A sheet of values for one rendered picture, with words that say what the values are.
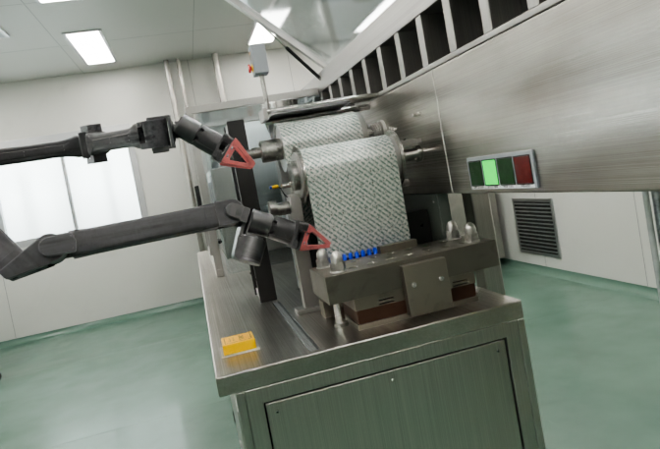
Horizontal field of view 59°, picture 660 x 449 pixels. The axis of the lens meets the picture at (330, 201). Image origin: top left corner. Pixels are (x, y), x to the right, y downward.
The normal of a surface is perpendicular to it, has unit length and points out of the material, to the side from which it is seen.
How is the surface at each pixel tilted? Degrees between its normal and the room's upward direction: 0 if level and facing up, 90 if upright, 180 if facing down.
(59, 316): 90
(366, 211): 90
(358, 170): 90
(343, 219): 90
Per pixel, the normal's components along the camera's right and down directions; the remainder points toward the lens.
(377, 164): 0.24, 0.01
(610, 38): -0.96, 0.18
